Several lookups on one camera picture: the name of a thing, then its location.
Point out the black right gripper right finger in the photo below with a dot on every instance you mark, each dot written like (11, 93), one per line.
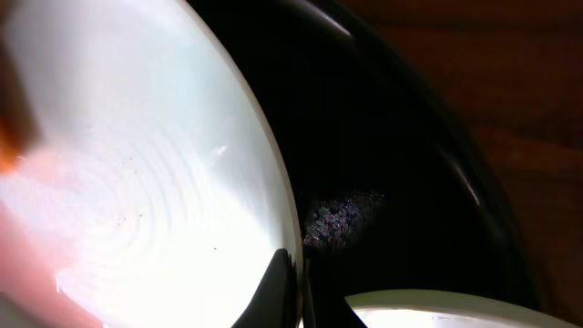
(323, 306)

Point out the orange green scrub sponge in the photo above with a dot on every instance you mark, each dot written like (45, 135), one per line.
(18, 128)

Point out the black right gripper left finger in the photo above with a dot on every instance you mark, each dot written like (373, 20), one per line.
(274, 303)

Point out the light green plate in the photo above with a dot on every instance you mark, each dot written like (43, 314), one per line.
(154, 194)

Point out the black round tray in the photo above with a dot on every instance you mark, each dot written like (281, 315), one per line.
(391, 192)

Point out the yellow plate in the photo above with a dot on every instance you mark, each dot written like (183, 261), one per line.
(438, 309)

